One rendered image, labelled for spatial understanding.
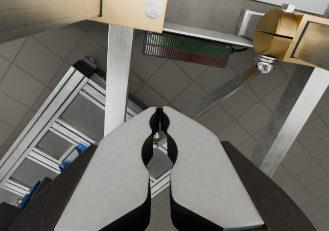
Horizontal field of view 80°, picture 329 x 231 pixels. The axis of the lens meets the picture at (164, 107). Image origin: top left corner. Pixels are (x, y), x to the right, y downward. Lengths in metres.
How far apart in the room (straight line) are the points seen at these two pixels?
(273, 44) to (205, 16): 0.17
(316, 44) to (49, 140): 1.18
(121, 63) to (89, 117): 0.82
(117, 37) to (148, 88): 0.92
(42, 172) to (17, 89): 0.51
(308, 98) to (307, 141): 1.45
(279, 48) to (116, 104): 0.22
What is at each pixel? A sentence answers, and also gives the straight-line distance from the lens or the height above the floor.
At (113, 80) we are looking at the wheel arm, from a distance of 0.28.
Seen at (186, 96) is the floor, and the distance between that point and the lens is 1.21.
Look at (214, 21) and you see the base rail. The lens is 0.40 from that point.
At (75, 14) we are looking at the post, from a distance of 0.18.
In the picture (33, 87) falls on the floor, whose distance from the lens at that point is 1.37.
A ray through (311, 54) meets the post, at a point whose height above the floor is 0.89.
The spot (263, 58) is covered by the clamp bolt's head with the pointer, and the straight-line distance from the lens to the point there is 0.27.
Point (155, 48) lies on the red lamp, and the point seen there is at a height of 0.70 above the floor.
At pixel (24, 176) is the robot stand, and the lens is 1.51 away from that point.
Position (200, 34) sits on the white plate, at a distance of 0.29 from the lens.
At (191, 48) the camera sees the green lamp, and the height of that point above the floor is 0.70.
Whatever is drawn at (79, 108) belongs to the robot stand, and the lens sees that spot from 1.07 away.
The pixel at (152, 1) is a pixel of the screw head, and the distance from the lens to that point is 0.24.
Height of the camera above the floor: 1.08
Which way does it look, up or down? 61 degrees down
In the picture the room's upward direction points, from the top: 175 degrees clockwise
